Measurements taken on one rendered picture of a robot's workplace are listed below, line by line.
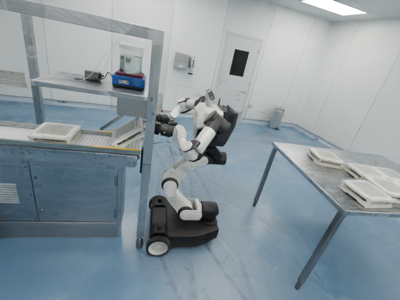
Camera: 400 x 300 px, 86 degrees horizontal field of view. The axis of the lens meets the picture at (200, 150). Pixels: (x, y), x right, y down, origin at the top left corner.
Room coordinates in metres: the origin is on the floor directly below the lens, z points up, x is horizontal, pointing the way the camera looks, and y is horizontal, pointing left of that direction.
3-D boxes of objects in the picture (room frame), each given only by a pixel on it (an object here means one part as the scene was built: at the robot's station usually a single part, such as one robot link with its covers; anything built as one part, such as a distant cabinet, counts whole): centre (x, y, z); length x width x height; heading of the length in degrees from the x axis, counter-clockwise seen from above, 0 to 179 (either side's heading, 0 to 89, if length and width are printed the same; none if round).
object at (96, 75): (1.44, 0.79, 1.36); 0.12 x 0.07 x 0.06; 105
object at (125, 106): (1.57, 0.57, 1.20); 0.22 x 0.11 x 0.20; 105
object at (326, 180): (1.88, -1.62, 0.86); 1.50 x 1.10 x 0.04; 103
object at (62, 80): (1.39, 0.72, 1.31); 0.62 x 0.38 x 0.04; 105
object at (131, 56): (1.47, 0.56, 1.51); 0.15 x 0.15 x 0.19
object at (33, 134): (1.32, 1.01, 0.95); 0.25 x 0.24 x 0.02; 15
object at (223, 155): (1.62, -0.09, 0.87); 0.28 x 0.13 x 0.18; 105
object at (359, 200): (1.41, -1.27, 0.89); 0.24 x 0.24 x 0.02; 17
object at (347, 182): (1.41, -1.27, 0.94); 0.25 x 0.24 x 0.02; 17
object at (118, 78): (1.48, 0.56, 1.37); 0.21 x 0.20 x 0.09; 15
